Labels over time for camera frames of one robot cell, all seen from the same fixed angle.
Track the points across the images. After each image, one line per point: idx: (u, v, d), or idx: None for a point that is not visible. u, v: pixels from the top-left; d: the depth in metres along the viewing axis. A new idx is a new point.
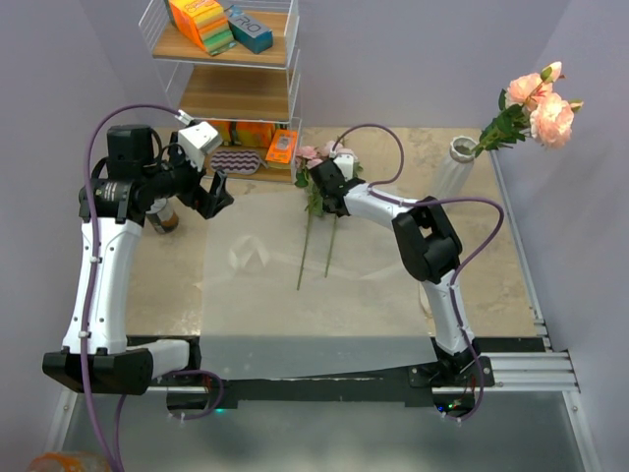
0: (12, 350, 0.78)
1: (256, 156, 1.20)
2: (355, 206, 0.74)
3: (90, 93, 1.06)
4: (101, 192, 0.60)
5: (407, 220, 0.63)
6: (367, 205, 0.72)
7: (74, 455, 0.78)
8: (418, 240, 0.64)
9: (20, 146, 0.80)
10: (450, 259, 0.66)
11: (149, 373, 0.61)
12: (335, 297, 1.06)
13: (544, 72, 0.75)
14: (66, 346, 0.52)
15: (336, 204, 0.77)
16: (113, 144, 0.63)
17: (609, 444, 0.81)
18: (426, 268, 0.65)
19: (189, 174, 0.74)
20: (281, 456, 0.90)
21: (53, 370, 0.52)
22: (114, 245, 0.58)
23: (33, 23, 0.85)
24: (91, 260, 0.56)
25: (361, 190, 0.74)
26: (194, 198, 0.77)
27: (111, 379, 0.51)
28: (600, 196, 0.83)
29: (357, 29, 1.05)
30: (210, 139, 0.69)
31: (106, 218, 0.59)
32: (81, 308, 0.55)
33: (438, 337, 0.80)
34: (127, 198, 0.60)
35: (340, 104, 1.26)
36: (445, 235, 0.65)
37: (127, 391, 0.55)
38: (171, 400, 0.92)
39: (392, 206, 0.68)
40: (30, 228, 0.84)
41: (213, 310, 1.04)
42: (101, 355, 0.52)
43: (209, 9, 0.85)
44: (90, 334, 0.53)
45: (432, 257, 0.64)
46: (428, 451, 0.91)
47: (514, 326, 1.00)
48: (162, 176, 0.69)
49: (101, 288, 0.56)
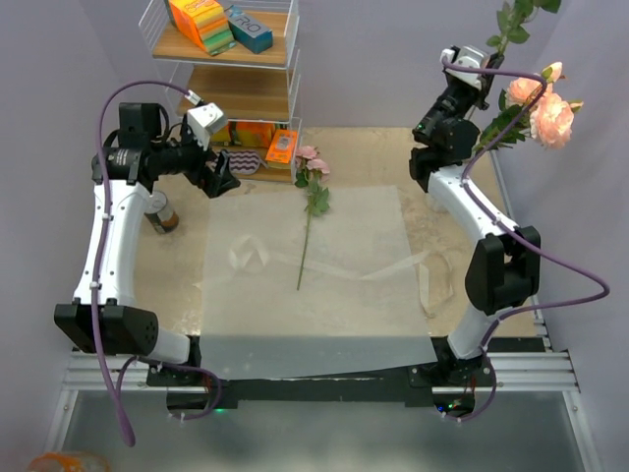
0: (12, 351, 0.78)
1: (256, 156, 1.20)
2: (437, 188, 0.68)
3: (90, 93, 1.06)
4: (113, 157, 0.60)
5: (495, 247, 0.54)
6: (451, 196, 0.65)
7: (74, 455, 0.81)
8: (495, 269, 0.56)
9: (20, 147, 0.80)
10: (517, 299, 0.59)
11: (152, 337, 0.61)
12: (335, 298, 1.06)
13: (545, 73, 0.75)
14: (77, 297, 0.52)
15: (420, 173, 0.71)
16: (125, 116, 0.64)
17: (609, 445, 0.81)
18: (488, 298, 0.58)
19: (197, 152, 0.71)
20: (280, 457, 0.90)
21: (63, 321, 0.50)
22: (125, 205, 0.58)
23: (33, 24, 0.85)
24: (103, 217, 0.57)
25: (453, 176, 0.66)
26: (200, 177, 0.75)
27: (121, 330, 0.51)
28: (600, 195, 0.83)
29: (357, 29, 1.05)
30: (217, 117, 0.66)
31: (118, 181, 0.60)
32: (91, 261, 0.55)
33: (450, 336, 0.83)
34: (138, 162, 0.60)
35: (340, 104, 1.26)
36: (526, 275, 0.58)
37: (133, 346, 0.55)
38: (170, 401, 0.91)
39: (485, 220, 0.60)
40: (31, 230, 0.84)
41: (213, 310, 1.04)
42: (111, 305, 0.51)
43: (209, 9, 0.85)
44: (101, 285, 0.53)
45: (502, 291, 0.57)
46: (428, 451, 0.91)
47: (514, 326, 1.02)
48: (168, 151, 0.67)
49: (112, 243, 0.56)
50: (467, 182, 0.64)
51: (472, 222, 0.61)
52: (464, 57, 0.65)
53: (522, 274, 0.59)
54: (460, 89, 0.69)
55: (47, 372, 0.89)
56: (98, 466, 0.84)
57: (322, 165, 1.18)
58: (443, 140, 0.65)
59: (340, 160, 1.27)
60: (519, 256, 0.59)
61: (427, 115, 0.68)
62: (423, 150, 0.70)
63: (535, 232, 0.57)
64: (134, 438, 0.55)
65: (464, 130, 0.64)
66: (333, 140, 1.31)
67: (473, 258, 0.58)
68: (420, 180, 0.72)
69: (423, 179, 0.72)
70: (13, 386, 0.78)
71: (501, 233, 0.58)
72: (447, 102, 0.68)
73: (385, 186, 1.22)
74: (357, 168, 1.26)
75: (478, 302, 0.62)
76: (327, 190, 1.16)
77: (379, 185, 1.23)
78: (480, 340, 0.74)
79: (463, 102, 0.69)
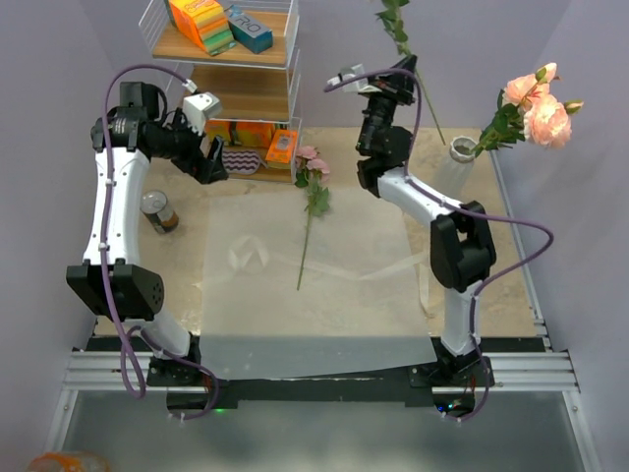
0: (13, 352, 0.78)
1: (256, 156, 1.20)
2: (387, 191, 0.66)
3: (91, 94, 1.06)
4: (112, 126, 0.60)
5: (447, 225, 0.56)
6: (402, 195, 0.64)
7: (73, 455, 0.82)
8: (452, 247, 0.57)
9: (20, 147, 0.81)
10: (481, 270, 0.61)
11: (160, 301, 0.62)
12: (335, 298, 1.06)
13: (540, 73, 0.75)
14: (86, 259, 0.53)
15: (369, 182, 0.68)
16: (126, 93, 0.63)
17: (609, 445, 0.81)
18: (454, 275, 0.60)
19: (191, 140, 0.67)
20: (280, 457, 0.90)
21: (75, 280, 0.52)
22: (127, 171, 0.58)
23: (34, 25, 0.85)
24: (106, 183, 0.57)
25: (397, 174, 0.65)
26: (192, 165, 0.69)
27: (132, 288, 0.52)
28: (600, 196, 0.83)
29: (356, 28, 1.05)
30: (212, 102, 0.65)
31: (119, 148, 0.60)
32: (97, 225, 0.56)
33: (443, 336, 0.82)
34: (136, 129, 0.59)
35: (340, 103, 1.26)
36: (483, 246, 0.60)
37: (143, 307, 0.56)
38: (171, 401, 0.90)
39: (432, 204, 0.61)
40: (31, 232, 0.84)
41: (213, 310, 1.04)
42: (121, 264, 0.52)
43: (209, 9, 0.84)
44: (109, 247, 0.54)
45: (465, 266, 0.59)
46: (428, 451, 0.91)
47: (514, 326, 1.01)
48: (165, 132, 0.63)
49: (117, 207, 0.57)
50: (410, 177, 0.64)
51: (423, 210, 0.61)
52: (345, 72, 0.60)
53: (479, 246, 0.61)
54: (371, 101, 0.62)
55: (48, 372, 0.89)
56: (97, 466, 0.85)
57: (322, 165, 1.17)
58: (380, 147, 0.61)
59: (341, 161, 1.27)
60: (472, 230, 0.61)
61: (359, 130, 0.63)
62: (368, 160, 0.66)
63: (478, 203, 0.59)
64: (142, 389, 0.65)
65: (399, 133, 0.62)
66: (333, 140, 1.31)
67: (431, 243, 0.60)
68: (371, 188, 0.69)
69: (373, 188, 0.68)
70: (14, 388, 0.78)
71: (450, 212, 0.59)
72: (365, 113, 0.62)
73: None
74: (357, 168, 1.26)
75: (447, 282, 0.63)
76: (327, 190, 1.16)
77: None
78: (468, 328, 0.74)
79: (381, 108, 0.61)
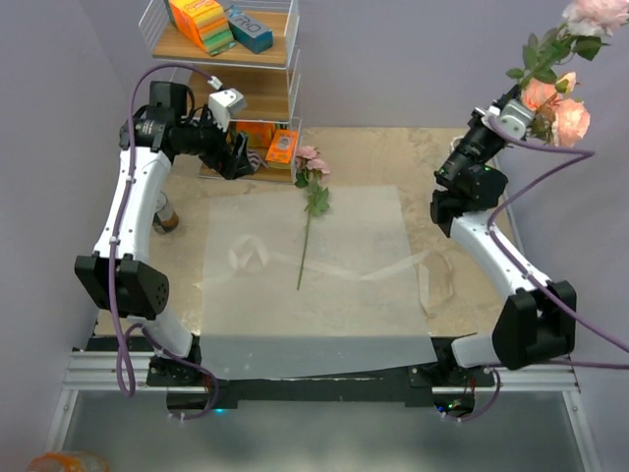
0: (12, 352, 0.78)
1: (256, 156, 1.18)
2: (461, 233, 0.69)
3: (91, 94, 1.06)
4: (141, 126, 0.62)
5: (527, 307, 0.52)
6: (475, 243, 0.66)
7: (73, 455, 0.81)
8: (526, 331, 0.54)
9: (20, 146, 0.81)
10: (549, 358, 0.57)
11: (164, 300, 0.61)
12: (335, 298, 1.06)
13: (560, 84, 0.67)
14: (97, 251, 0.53)
15: (442, 216, 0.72)
16: (152, 93, 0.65)
17: (609, 445, 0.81)
18: (518, 359, 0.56)
19: (216, 137, 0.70)
20: (281, 457, 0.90)
21: (84, 271, 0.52)
22: (147, 170, 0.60)
23: (34, 25, 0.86)
24: (126, 179, 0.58)
25: (479, 223, 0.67)
26: (217, 161, 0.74)
27: (137, 285, 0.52)
28: (601, 196, 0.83)
29: (355, 28, 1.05)
30: (237, 98, 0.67)
31: (142, 148, 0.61)
32: (111, 219, 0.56)
33: (454, 341, 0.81)
34: (162, 131, 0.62)
35: (340, 102, 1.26)
36: (560, 334, 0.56)
37: (147, 306, 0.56)
38: (170, 400, 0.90)
39: (514, 272, 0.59)
40: (31, 232, 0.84)
41: (214, 310, 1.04)
42: (128, 260, 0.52)
43: (209, 9, 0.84)
44: (120, 241, 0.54)
45: (533, 351, 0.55)
46: (428, 451, 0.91)
47: None
48: (192, 131, 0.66)
49: (133, 204, 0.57)
50: (492, 231, 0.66)
51: (500, 273, 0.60)
52: (509, 116, 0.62)
53: (556, 331, 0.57)
54: (487, 137, 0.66)
55: (48, 372, 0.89)
56: (97, 466, 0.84)
57: (322, 165, 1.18)
58: (469, 189, 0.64)
59: (341, 161, 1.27)
60: (552, 313, 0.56)
61: (450, 158, 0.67)
62: (445, 197, 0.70)
63: (570, 288, 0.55)
64: (133, 388, 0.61)
65: (490, 178, 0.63)
66: (333, 140, 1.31)
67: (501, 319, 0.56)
68: (441, 223, 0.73)
69: (445, 222, 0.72)
70: (14, 388, 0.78)
71: (531, 286, 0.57)
72: (475, 147, 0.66)
73: (385, 186, 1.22)
74: (357, 167, 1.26)
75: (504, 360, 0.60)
76: (327, 190, 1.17)
77: (379, 185, 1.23)
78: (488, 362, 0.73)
79: (489, 148, 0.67)
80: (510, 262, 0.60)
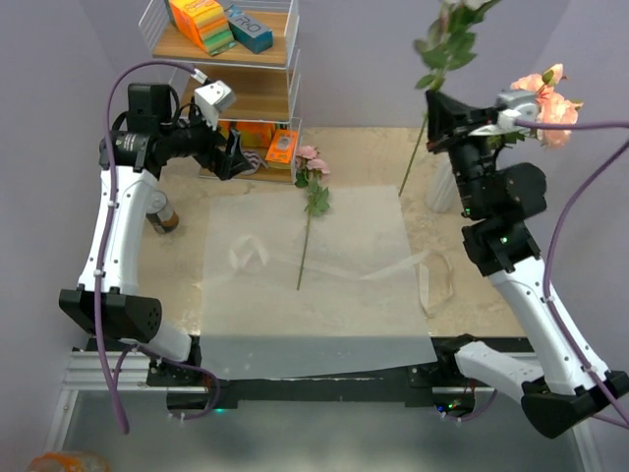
0: (12, 351, 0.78)
1: (256, 155, 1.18)
2: (506, 290, 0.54)
3: (91, 93, 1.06)
4: (121, 141, 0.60)
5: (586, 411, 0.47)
6: (528, 310, 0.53)
7: (73, 455, 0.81)
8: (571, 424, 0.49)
9: (20, 145, 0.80)
10: None
11: (157, 324, 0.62)
12: (335, 298, 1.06)
13: (546, 76, 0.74)
14: (82, 283, 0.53)
15: (485, 256, 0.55)
16: (130, 101, 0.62)
17: (610, 445, 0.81)
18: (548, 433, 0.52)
19: (206, 135, 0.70)
20: (281, 457, 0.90)
21: (69, 306, 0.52)
22: (131, 192, 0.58)
23: (34, 24, 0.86)
24: (108, 205, 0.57)
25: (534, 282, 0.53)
26: (210, 159, 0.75)
27: (124, 318, 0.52)
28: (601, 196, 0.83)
29: (356, 28, 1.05)
30: (223, 94, 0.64)
31: (124, 166, 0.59)
32: (95, 249, 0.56)
33: (461, 350, 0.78)
34: (144, 147, 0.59)
35: (340, 102, 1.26)
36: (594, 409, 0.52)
37: (137, 334, 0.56)
38: (170, 400, 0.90)
39: (571, 362, 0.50)
40: (31, 231, 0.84)
41: (214, 310, 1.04)
42: (114, 293, 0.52)
43: (209, 9, 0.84)
44: (105, 272, 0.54)
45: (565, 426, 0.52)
46: (428, 451, 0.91)
47: (513, 325, 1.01)
48: (179, 133, 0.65)
49: (116, 231, 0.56)
50: (552, 299, 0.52)
51: (556, 360, 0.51)
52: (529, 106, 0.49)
53: None
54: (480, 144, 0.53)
55: (47, 372, 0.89)
56: (97, 466, 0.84)
57: (322, 165, 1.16)
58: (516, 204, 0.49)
59: (341, 161, 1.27)
60: None
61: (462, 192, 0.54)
62: (479, 227, 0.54)
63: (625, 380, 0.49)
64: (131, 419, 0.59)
65: (530, 181, 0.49)
66: (333, 140, 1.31)
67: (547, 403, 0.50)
68: (484, 266, 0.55)
69: (486, 264, 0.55)
70: (14, 387, 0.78)
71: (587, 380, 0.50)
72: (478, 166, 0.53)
73: (385, 187, 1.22)
74: (357, 168, 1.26)
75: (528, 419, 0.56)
76: (327, 190, 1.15)
77: (379, 185, 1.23)
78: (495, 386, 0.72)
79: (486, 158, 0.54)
80: (568, 345, 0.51)
